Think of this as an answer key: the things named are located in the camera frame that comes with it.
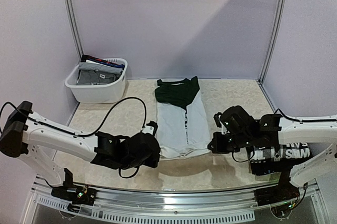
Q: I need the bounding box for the aluminium corner post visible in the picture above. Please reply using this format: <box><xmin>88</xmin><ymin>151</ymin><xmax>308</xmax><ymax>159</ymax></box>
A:
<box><xmin>64</xmin><ymin>0</ymin><xmax>84</xmax><ymax>61</ymax></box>
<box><xmin>258</xmin><ymin>0</ymin><xmax>285</xmax><ymax>85</ymax></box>

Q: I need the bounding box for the dark striped cloth in basket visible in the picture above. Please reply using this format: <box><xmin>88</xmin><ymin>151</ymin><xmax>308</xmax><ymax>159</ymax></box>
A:
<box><xmin>81</xmin><ymin>55</ymin><xmax>125</xmax><ymax>69</ymax></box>

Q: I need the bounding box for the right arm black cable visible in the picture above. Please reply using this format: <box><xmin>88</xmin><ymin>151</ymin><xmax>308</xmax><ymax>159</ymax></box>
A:
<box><xmin>231</xmin><ymin>108</ymin><xmax>337</xmax><ymax>163</ymax></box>

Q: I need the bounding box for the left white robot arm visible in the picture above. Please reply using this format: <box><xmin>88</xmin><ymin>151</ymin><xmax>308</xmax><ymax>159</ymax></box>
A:
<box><xmin>1</xmin><ymin>101</ymin><xmax>161</xmax><ymax>200</ymax></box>

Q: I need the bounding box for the left aluminium corner post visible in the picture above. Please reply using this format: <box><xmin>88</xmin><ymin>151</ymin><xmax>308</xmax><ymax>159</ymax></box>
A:
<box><xmin>64</xmin><ymin>0</ymin><xmax>84</xmax><ymax>61</ymax></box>

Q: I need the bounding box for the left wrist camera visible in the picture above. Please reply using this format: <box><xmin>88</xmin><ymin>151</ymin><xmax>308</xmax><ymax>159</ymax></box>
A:
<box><xmin>142</xmin><ymin>120</ymin><xmax>158</xmax><ymax>136</ymax></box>

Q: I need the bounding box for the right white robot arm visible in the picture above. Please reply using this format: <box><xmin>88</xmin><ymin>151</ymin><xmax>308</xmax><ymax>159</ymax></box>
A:
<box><xmin>207</xmin><ymin>106</ymin><xmax>336</xmax><ymax>201</ymax></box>

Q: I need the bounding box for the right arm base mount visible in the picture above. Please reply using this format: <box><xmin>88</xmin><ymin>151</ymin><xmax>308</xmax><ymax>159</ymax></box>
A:
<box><xmin>254</xmin><ymin>170</ymin><xmax>309</xmax><ymax>210</ymax></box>

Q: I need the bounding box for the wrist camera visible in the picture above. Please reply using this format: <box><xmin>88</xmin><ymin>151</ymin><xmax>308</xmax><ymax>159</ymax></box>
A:
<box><xmin>142</xmin><ymin>120</ymin><xmax>158</xmax><ymax>136</ymax></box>
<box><xmin>213</xmin><ymin>112</ymin><xmax>227</xmax><ymax>135</ymax></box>

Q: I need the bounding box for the white laundry basket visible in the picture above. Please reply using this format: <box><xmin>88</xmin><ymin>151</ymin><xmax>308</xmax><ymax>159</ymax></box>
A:
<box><xmin>65</xmin><ymin>58</ymin><xmax>128</xmax><ymax>103</ymax></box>

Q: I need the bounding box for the folded black garment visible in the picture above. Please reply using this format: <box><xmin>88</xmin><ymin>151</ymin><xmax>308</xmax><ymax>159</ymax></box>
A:
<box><xmin>250</xmin><ymin>154</ymin><xmax>313</xmax><ymax>176</ymax></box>

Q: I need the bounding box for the white cloth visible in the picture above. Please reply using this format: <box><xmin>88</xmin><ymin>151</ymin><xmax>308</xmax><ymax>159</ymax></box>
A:
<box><xmin>154</xmin><ymin>76</ymin><xmax>211</xmax><ymax>160</ymax></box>

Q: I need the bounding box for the aluminium front rail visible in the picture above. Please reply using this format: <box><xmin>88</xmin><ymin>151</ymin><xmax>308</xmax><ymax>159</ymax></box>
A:
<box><xmin>22</xmin><ymin>177</ymin><xmax>333</xmax><ymax>223</ymax></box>

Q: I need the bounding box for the grey cloth in basket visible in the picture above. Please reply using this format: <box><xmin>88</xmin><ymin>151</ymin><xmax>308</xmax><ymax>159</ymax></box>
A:
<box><xmin>77</xmin><ymin>63</ymin><xmax>123</xmax><ymax>85</ymax></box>

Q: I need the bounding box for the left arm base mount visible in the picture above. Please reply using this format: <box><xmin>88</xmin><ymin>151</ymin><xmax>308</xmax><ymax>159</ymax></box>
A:
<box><xmin>51</xmin><ymin>168</ymin><xmax>97</xmax><ymax>206</ymax></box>

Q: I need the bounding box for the right aluminium corner post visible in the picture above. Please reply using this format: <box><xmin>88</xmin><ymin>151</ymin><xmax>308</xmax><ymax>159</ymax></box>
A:
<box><xmin>258</xmin><ymin>0</ymin><xmax>285</xmax><ymax>85</ymax></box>

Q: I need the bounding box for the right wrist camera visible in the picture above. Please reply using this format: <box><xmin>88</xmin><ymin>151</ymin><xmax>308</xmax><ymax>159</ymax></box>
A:
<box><xmin>213</xmin><ymin>112</ymin><xmax>227</xmax><ymax>135</ymax></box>

